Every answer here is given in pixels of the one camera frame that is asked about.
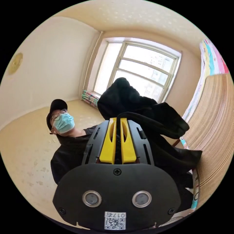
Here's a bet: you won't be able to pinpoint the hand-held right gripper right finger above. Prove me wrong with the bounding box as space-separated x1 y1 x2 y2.
120 118 137 164

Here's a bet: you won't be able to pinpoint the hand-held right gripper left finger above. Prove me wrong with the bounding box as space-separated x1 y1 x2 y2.
99 117 117 164

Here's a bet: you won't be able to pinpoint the black pants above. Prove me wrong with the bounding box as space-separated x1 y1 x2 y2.
97 77 203 216

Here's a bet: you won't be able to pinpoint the person's body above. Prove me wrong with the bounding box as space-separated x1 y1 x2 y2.
46 99 103 185

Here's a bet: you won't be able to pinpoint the folded colourful blanket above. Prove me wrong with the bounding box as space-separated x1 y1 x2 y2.
81 89 100 108

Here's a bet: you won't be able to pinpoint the window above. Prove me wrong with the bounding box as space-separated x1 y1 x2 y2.
92 37 182 104

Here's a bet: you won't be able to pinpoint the round ceiling lamp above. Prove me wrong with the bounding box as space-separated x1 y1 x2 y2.
8 52 23 75

